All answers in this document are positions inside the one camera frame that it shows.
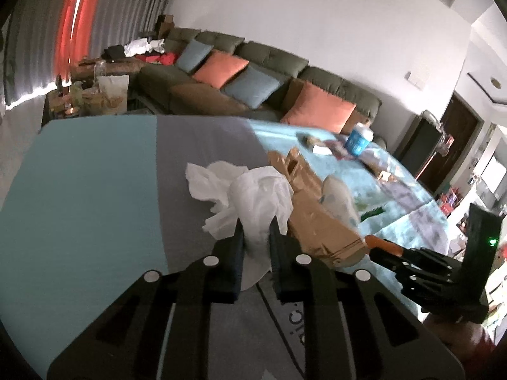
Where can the red clothes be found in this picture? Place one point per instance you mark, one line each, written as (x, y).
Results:
(166, 59)

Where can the blue paper cup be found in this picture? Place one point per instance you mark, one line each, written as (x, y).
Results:
(357, 140)

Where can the dark brown door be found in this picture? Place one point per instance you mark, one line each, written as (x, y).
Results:
(455, 134)

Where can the white wall plate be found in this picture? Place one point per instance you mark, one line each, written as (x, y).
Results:
(416, 79)

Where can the large orange cushion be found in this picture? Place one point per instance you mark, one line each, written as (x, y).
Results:
(319, 107)

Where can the small blue cushion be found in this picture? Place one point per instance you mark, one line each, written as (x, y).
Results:
(193, 55)

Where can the white tissue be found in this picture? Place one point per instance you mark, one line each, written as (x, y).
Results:
(257, 198)

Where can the green plastic wrapper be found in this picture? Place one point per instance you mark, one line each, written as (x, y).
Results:
(370, 210)

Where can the black clothes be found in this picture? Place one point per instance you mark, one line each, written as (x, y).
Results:
(115, 51)

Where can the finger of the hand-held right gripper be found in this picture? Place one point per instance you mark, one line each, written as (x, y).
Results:
(427, 269)

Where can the dark red flat packet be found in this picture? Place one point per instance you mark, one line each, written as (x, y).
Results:
(341, 151)

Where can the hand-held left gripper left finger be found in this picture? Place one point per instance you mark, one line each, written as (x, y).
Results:
(237, 253)

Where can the printed blue grey blanket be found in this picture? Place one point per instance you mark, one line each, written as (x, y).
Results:
(99, 190)

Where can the brown cardboard boxes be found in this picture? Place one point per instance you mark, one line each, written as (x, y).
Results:
(164, 25)

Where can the dark coffee table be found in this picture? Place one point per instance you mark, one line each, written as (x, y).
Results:
(59, 107)

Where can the large blue cushion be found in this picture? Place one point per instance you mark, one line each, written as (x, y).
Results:
(251, 87)

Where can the white printed paper bag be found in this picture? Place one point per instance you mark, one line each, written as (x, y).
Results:
(114, 91)

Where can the slim orange cushion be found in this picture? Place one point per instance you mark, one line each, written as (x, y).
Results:
(220, 69)

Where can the round ceiling light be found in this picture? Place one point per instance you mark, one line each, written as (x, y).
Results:
(494, 82)

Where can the brown crumpled packet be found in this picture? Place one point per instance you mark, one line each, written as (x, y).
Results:
(382, 168)

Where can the white clothes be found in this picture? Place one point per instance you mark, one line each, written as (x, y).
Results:
(140, 46)

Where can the person's right hand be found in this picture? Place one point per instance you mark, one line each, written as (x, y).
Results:
(463, 342)

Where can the grey rounded object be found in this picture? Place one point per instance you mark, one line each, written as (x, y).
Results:
(338, 200)

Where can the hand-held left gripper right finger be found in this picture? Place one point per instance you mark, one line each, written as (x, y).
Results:
(276, 257)

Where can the glass jar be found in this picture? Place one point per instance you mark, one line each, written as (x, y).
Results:
(100, 70)

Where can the brown paper bag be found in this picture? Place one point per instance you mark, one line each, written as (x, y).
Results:
(317, 225)

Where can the green sectional sofa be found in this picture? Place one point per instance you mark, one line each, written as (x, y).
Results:
(269, 55)

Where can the grey and orange curtain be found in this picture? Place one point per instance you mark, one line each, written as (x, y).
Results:
(35, 35)
(126, 8)

